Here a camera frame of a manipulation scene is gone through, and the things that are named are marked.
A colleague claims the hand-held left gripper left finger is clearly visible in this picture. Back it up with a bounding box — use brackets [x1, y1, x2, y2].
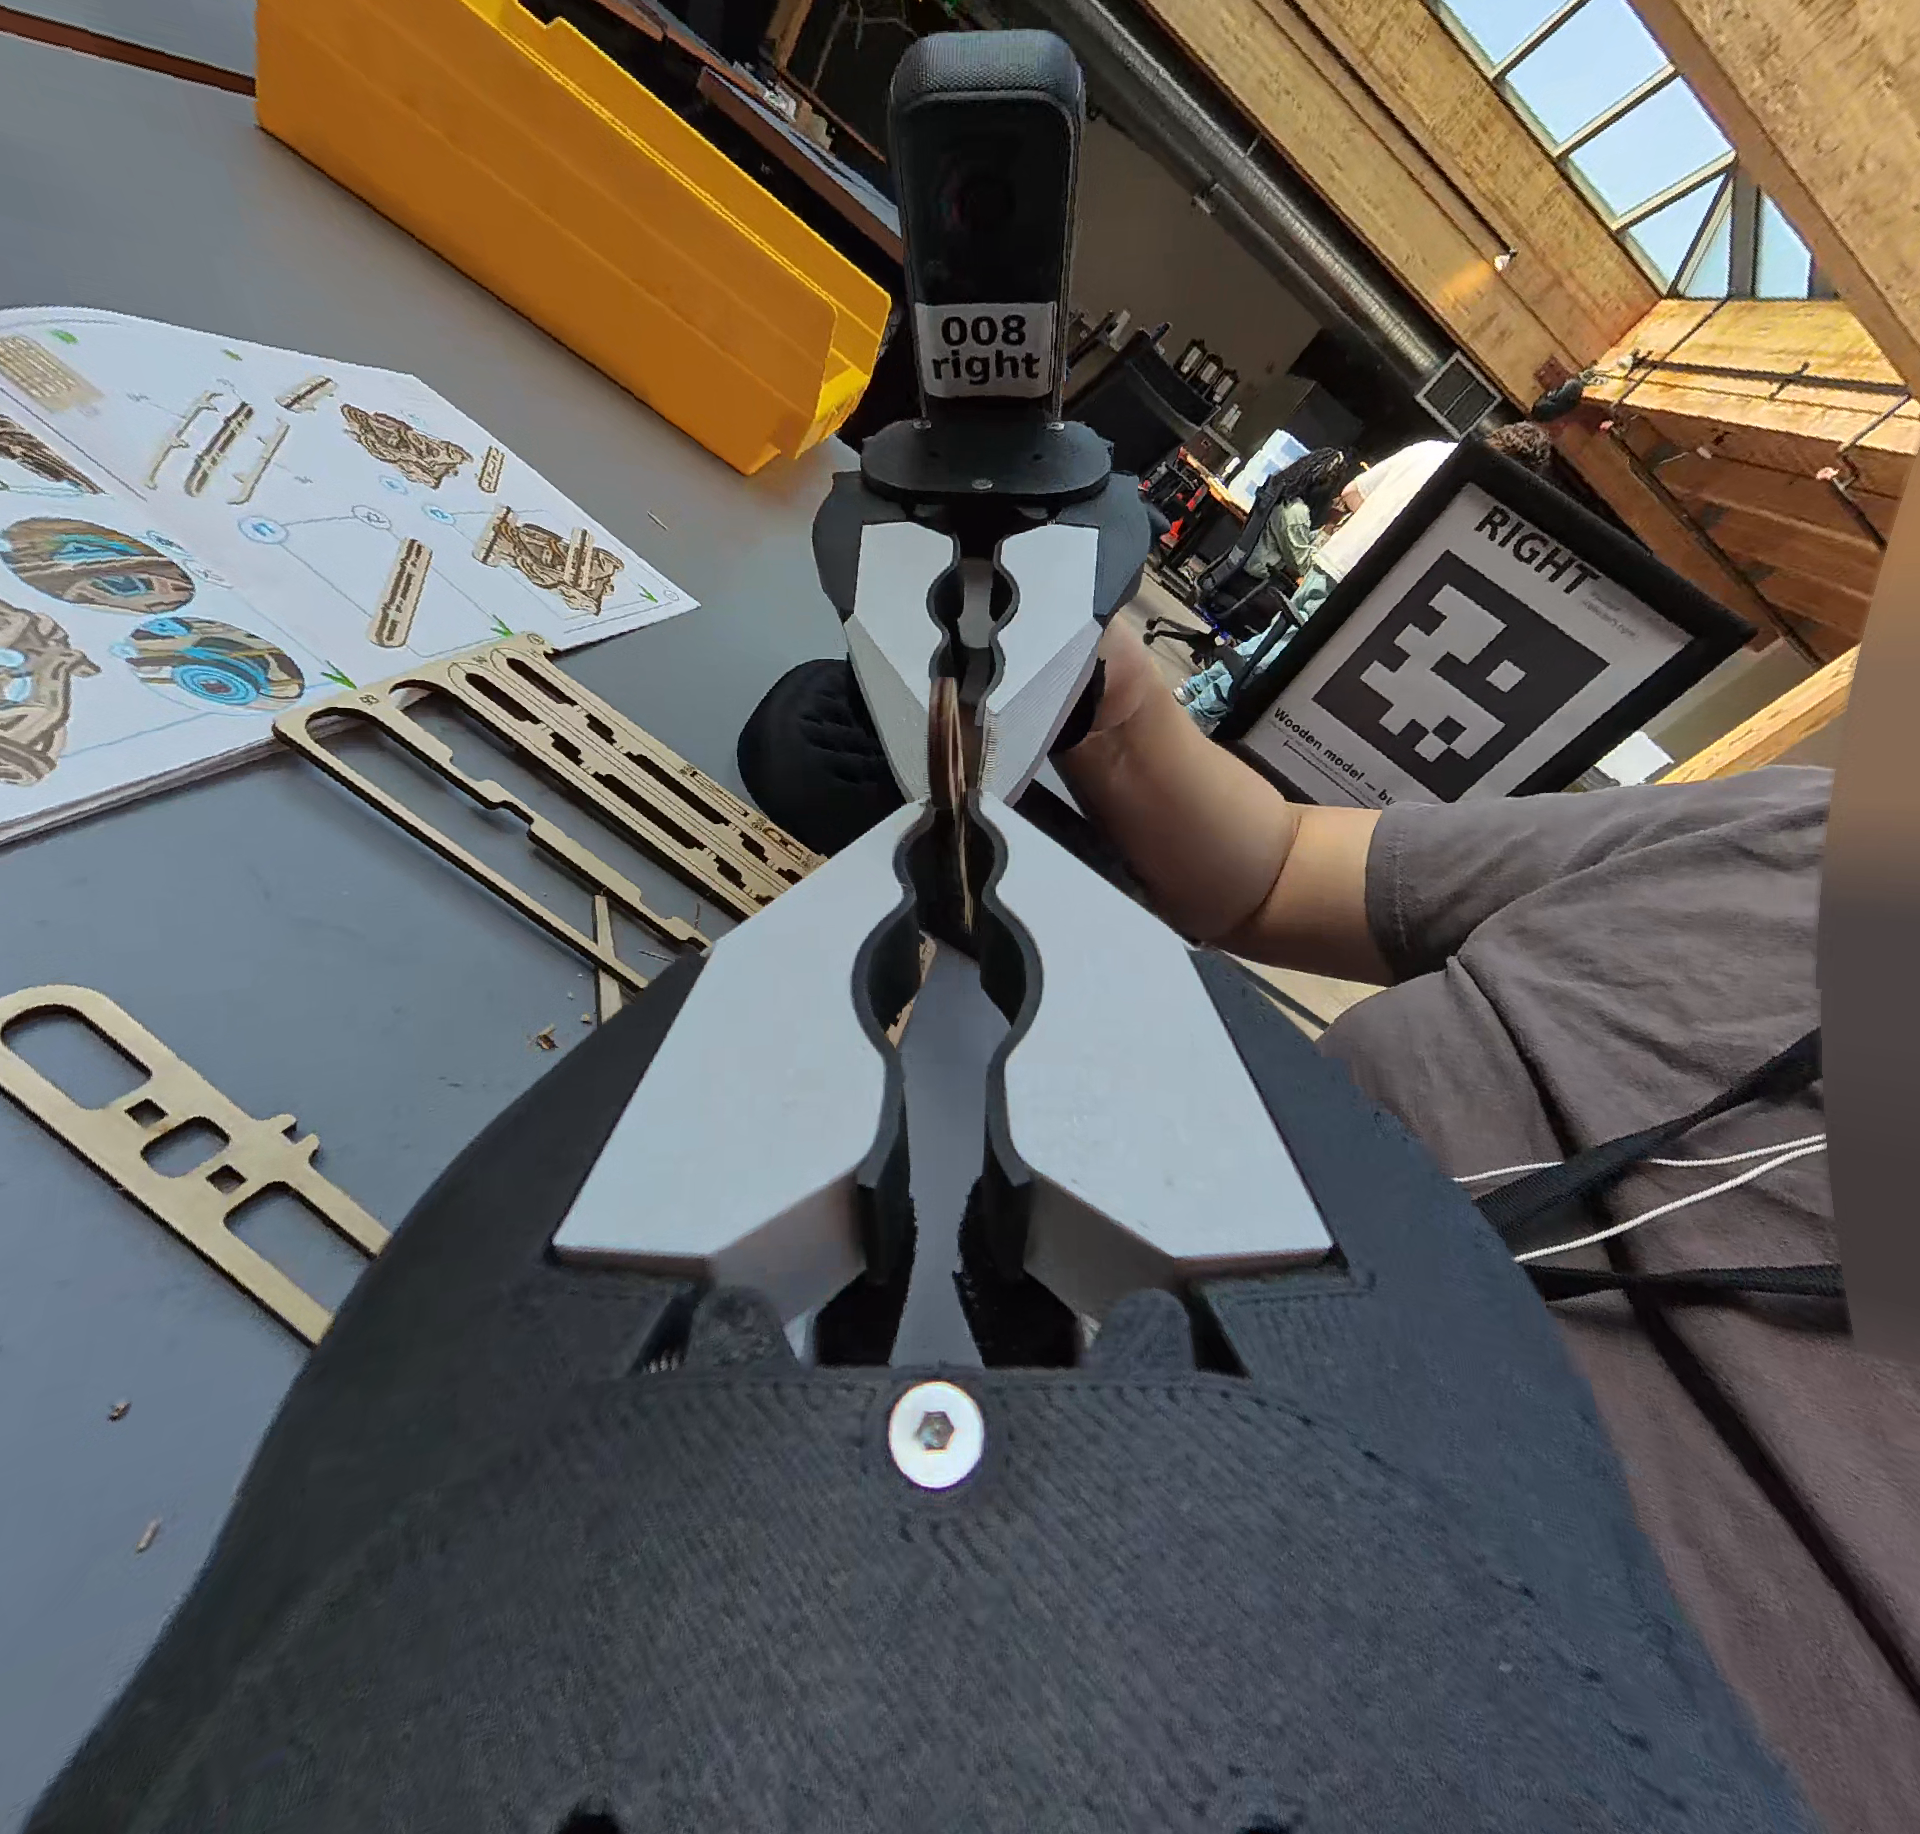
[552, 799, 957, 1366]

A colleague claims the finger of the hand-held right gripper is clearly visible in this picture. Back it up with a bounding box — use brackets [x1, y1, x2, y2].
[845, 520, 957, 812]
[972, 527, 1108, 812]

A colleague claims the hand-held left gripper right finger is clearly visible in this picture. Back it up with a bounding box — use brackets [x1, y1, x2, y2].
[972, 797, 1338, 1366]

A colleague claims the slotted wooden model strip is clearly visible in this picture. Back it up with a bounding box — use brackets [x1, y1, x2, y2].
[922, 677, 987, 952]
[0, 982, 392, 1346]

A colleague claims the person's right forearm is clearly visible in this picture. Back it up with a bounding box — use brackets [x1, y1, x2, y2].
[1177, 701, 1389, 986]

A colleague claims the model instruction booklet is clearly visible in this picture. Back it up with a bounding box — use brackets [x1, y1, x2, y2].
[0, 306, 702, 840]

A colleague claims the person's right hand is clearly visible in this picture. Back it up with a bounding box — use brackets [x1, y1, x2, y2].
[1067, 616, 1220, 834]

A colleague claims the thin wooden sliver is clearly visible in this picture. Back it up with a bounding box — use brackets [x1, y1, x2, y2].
[588, 888, 650, 1031]

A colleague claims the black office chair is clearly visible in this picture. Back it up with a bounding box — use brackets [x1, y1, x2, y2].
[1144, 512, 1295, 653]

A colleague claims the framed black-white marker sign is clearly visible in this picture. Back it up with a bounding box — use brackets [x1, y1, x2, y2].
[1213, 439, 1758, 812]

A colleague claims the yellow plastic bin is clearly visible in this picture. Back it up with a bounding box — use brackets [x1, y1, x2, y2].
[252, 0, 896, 478]

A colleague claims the grey ceiling air duct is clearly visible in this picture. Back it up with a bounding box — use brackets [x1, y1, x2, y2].
[991, 0, 1445, 369]

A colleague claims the laser-cut plywood sheet frame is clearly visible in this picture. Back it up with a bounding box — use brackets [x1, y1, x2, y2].
[274, 633, 826, 1027]

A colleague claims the wall air vent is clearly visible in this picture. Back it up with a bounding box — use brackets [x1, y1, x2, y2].
[1409, 348, 1505, 434]

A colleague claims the white cord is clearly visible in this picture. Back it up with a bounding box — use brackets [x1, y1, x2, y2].
[1452, 1134, 1835, 1265]

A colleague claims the black strap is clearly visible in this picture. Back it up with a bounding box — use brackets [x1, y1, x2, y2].
[1474, 1031, 1847, 1305]

